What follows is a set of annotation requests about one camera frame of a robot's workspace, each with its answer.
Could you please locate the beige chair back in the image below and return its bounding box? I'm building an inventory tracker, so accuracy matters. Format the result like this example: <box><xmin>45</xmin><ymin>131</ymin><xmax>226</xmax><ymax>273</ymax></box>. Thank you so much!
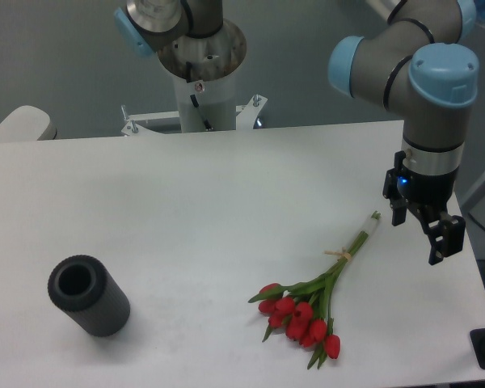
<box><xmin>0</xmin><ymin>105</ymin><xmax>57</xmax><ymax>144</ymax></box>

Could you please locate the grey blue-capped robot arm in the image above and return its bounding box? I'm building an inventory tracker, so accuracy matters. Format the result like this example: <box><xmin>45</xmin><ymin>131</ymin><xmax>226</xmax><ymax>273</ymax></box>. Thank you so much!
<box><xmin>327</xmin><ymin>1</ymin><xmax>479</xmax><ymax>265</ymax></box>

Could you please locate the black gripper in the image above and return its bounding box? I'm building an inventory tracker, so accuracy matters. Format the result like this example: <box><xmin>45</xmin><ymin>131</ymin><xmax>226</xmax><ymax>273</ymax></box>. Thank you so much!
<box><xmin>382</xmin><ymin>150</ymin><xmax>466</xmax><ymax>265</ymax></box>

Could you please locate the white frame at right edge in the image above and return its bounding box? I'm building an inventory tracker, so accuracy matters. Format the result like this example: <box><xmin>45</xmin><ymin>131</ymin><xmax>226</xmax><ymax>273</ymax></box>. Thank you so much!
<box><xmin>462</xmin><ymin>170</ymin><xmax>485</xmax><ymax>213</ymax></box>

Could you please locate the red tulip bouquet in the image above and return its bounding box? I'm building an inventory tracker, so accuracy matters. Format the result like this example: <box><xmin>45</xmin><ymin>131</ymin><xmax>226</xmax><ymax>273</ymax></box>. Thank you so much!
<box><xmin>248</xmin><ymin>211</ymin><xmax>382</xmax><ymax>369</ymax></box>

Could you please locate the white pedestal base bracket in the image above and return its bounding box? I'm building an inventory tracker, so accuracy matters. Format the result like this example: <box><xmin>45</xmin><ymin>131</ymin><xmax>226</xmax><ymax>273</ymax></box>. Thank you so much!
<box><xmin>120</xmin><ymin>94</ymin><xmax>268</xmax><ymax>137</ymax></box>

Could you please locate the dark grey ribbed vase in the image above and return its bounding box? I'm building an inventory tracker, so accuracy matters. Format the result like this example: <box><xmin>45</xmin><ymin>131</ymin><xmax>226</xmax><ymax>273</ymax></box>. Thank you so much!
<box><xmin>47</xmin><ymin>255</ymin><xmax>131</xmax><ymax>337</ymax></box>

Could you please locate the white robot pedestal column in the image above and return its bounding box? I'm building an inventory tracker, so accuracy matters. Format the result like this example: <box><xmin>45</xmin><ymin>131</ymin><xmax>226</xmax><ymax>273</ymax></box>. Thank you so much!
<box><xmin>172</xmin><ymin>76</ymin><xmax>236</xmax><ymax>133</ymax></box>

